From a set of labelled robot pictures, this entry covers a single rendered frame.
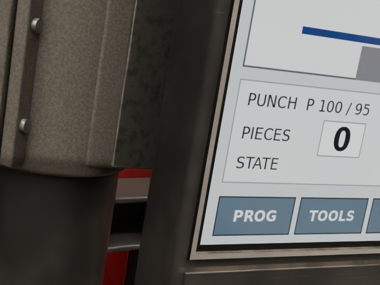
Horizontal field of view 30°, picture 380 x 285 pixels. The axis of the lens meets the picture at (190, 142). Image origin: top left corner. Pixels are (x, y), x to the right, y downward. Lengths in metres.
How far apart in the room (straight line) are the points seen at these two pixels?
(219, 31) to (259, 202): 0.10
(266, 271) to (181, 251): 0.06
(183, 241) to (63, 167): 0.12
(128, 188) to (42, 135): 0.43
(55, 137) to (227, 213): 0.13
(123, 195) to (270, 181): 0.47
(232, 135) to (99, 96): 0.11
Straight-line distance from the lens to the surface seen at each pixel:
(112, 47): 0.45
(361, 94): 0.42
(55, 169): 0.46
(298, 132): 0.40
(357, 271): 0.46
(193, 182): 0.37
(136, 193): 0.86
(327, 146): 0.42
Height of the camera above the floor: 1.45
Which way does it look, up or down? 12 degrees down
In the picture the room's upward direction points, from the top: 9 degrees clockwise
